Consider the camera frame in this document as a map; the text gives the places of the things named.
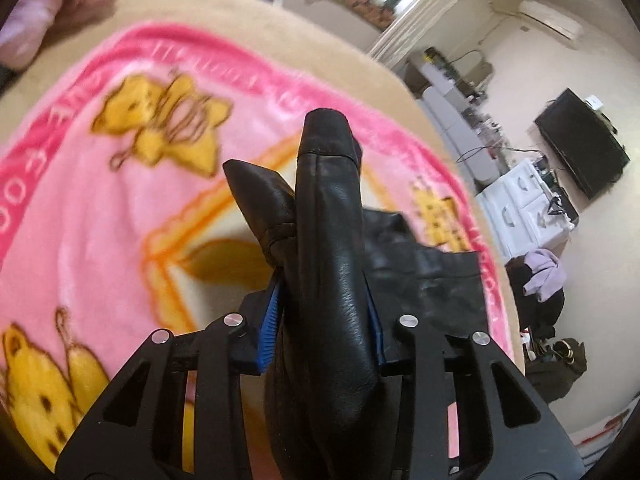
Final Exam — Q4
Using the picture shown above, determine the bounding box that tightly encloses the white drawer cabinet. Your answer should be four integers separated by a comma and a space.
475, 157, 576, 262

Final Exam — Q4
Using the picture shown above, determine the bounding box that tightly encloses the cluttered white desk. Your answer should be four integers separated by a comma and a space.
404, 46, 494, 102

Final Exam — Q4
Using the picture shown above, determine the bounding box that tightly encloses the long white low cabinet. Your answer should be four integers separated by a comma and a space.
419, 85, 502, 187

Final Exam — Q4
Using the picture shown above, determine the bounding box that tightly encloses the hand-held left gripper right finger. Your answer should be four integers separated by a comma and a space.
367, 285, 586, 480

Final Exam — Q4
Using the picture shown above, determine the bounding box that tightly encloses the black flat screen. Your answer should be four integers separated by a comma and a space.
533, 88, 631, 202

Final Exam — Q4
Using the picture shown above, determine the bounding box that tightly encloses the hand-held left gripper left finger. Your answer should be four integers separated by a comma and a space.
55, 280, 283, 480

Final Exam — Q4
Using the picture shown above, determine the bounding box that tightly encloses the white curtain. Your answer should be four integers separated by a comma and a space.
366, 0, 518, 67

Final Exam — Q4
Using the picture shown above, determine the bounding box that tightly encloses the pink printed blanket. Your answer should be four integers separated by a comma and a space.
0, 22, 523, 472

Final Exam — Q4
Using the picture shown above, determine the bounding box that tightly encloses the pink quilt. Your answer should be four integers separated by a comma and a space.
0, 0, 132, 72

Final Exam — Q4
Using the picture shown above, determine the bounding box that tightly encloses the dark bag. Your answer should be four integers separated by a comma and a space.
525, 337, 589, 405

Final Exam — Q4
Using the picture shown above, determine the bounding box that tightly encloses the beige bed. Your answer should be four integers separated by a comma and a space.
0, 0, 528, 471

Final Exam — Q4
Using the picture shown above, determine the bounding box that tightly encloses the dark clothes pile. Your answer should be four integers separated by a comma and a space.
505, 255, 567, 342

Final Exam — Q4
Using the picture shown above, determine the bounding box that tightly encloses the white air conditioner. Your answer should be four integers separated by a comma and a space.
517, 0, 586, 42

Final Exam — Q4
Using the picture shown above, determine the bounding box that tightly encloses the lavender cloth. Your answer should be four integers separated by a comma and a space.
522, 248, 569, 304

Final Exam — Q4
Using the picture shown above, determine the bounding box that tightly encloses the black leather jacket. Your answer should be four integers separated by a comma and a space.
222, 108, 490, 480

